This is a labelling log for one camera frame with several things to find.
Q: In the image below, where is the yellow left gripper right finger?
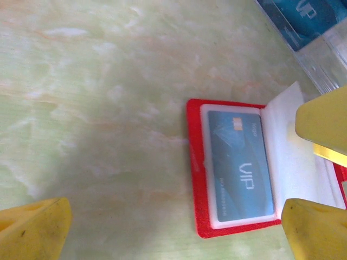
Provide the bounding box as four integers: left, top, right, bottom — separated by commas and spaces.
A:
281, 198, 347, 260

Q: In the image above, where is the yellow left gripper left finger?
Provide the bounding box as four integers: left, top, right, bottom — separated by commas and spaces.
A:
0, 197, 73, 260

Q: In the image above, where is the group of blue packets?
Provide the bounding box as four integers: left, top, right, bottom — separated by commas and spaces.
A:
253, 0, 347, 95

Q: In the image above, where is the blue VIP card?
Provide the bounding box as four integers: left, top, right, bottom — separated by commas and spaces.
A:
256, 0, 343, 52
207, 109, 274, 223

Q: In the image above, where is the red card holder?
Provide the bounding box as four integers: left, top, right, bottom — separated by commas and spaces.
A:
185, 80, 347, 239

